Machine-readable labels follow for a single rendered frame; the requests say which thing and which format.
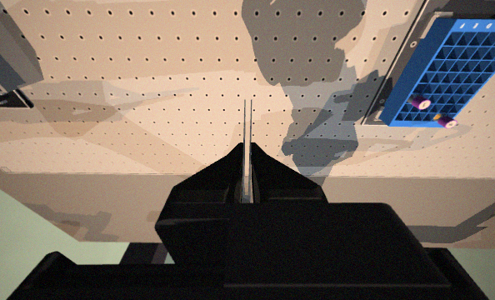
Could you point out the grey bar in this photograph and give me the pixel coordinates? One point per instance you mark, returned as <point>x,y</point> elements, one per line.
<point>246,198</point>

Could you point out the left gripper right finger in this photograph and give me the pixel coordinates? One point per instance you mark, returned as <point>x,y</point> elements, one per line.
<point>279,183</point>

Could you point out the blue grid tube rack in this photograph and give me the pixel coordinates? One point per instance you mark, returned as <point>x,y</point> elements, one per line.
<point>459,74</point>

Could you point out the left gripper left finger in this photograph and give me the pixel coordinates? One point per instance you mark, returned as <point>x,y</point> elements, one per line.
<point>215,182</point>

